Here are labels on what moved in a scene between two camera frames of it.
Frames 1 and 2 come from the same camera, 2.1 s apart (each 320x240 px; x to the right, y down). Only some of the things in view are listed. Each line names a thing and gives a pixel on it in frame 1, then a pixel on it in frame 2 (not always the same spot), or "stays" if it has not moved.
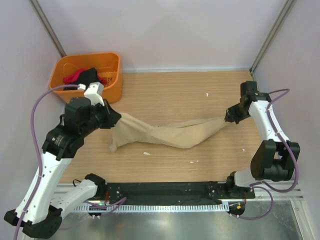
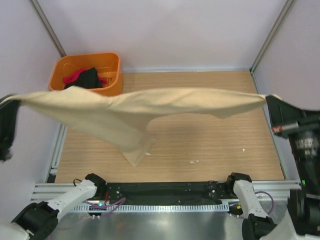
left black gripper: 112,116 to 8,118
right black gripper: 231,116 to 285,117
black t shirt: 85,77 stays
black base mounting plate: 187,193 stays
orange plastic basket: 107,64 stays
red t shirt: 73,76 stays
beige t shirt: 129,128 to 124,120
